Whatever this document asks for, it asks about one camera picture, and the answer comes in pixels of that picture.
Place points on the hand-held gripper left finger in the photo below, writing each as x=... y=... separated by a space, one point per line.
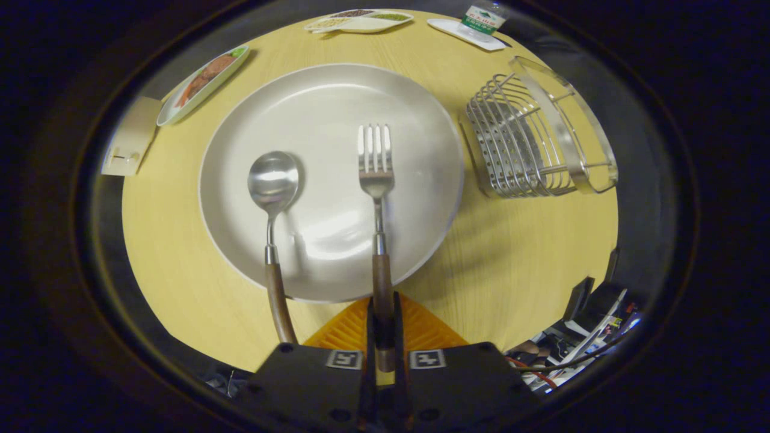
x=369 y=337

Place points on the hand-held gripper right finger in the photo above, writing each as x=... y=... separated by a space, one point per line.
x=399 y=329

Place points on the round white plate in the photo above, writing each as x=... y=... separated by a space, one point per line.
x=325 y=114

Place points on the flat white tray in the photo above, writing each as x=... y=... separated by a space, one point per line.
x=466 y=35

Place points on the oblong dish with food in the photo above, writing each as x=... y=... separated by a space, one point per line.
x=201 y=81

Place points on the divided tray with food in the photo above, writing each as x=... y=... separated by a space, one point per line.
x=358 y=21

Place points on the beige plastic card holder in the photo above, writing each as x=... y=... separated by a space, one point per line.
x=129 y=135

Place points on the clear water bottle green label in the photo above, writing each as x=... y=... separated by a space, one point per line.
x=484 y=18

